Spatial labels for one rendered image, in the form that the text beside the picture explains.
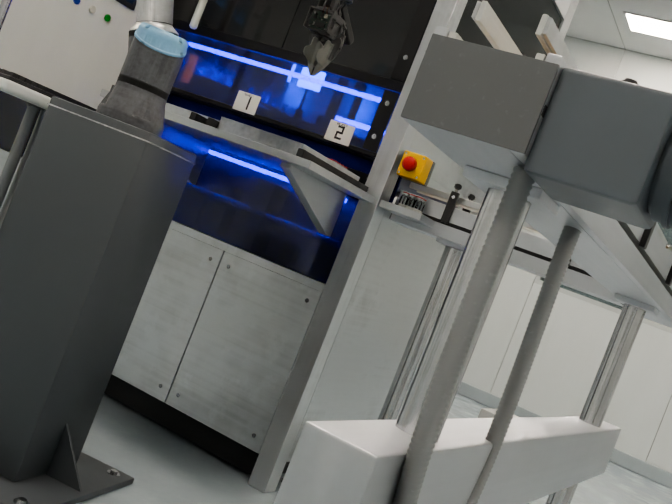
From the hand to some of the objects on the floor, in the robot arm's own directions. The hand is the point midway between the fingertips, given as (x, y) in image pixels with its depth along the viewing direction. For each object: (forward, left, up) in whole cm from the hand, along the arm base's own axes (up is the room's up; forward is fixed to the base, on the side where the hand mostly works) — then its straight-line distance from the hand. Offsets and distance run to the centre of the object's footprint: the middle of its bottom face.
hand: (314, 71), depth 222 cm
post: (+36, -17, -110) cm, 117 cm away
